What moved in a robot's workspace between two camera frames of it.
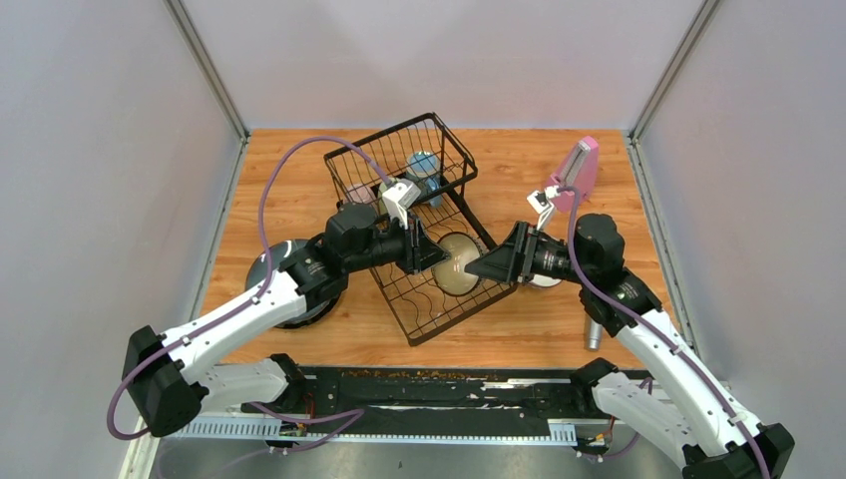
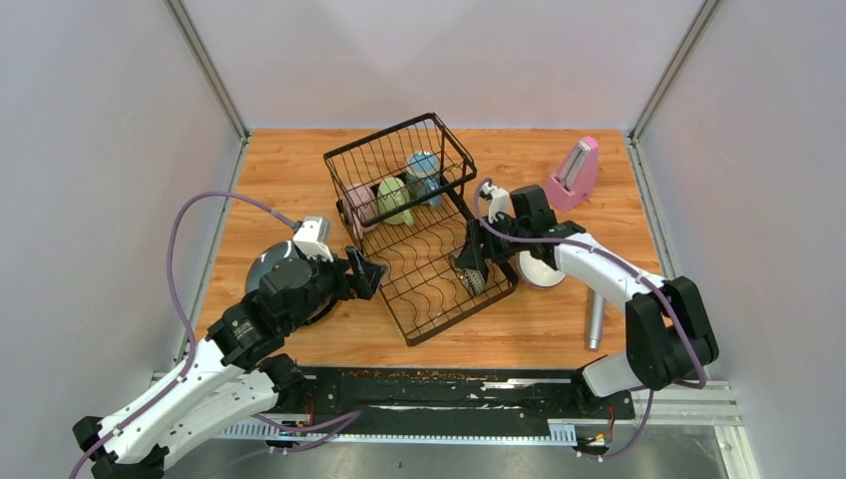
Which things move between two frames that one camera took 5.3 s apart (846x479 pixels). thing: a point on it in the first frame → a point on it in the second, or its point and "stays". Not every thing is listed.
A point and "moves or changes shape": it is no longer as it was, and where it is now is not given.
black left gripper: (419, 251) → (368, 275)
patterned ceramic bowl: (451, 276) moves or changes shape
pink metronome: (578, 170) stays
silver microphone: (595, 334) stays
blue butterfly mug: (426, 165) stays
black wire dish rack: (421, 150) stays
